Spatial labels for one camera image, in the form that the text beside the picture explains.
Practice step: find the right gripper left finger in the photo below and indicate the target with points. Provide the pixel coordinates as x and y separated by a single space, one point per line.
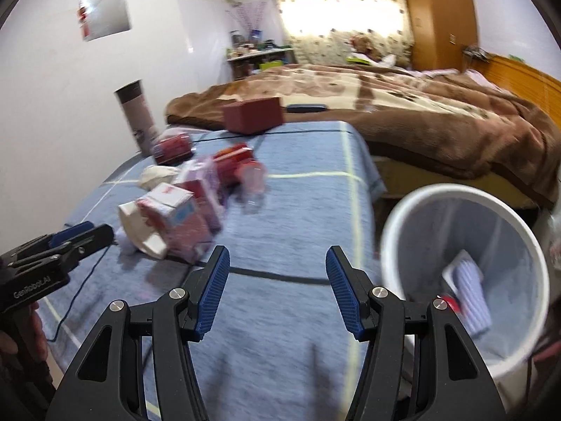
105 378

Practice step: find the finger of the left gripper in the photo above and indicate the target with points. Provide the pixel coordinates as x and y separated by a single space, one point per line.
77 248
47 242

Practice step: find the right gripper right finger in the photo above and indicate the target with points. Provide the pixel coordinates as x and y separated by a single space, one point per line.
420 362

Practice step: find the lavender foam net sleeve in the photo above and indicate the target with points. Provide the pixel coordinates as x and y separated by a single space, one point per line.
475 314

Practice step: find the red strawberry milk carton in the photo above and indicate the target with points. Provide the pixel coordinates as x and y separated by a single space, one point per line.
173 212

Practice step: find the purple milk carton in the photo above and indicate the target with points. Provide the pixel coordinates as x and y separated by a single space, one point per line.
200 177

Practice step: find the red soda can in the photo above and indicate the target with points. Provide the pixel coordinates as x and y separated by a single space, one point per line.
229 159
174 149

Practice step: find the clear jelly cup red lid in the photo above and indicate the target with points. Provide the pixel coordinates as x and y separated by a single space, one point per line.
252 178

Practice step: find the clear plastic bottle red cap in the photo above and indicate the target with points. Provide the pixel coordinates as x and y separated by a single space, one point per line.
449 303

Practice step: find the white paper tissue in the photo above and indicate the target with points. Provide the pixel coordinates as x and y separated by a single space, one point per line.
153 175

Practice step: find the white yogurt tub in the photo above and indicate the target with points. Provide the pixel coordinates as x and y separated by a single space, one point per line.
448 274

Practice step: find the white trash bin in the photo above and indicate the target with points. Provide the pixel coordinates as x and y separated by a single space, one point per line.
472 249

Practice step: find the left hand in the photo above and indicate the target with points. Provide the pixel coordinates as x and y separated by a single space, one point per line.
29 326

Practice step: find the grey thermos flask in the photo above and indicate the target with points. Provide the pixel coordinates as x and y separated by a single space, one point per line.
139 118

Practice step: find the blue checked table cloth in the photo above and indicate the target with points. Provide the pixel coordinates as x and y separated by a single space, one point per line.
278 349

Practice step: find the dark red gift box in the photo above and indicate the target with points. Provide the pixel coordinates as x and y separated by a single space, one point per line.
253 116

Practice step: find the dark phone on bed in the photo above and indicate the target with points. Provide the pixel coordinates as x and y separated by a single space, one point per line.
306 108

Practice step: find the cluttered white shelf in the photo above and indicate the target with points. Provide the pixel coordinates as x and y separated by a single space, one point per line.
250 56

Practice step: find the brown patterned blanket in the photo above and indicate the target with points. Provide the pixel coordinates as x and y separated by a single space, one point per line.
448 124

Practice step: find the purple flower branches vase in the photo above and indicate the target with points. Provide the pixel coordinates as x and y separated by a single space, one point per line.
248 16

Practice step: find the wooden headboard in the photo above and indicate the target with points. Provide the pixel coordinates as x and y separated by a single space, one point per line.
525 82

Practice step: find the heart patterned curtain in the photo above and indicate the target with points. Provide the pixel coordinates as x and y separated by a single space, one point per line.
321 32

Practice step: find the brown teddy bear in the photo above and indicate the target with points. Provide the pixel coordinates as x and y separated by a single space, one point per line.
362 44

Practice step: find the wooden wardrobe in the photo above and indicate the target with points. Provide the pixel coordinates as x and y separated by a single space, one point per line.
442 29

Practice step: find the silver wall poster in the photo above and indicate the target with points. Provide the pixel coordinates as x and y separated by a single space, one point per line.
101 18

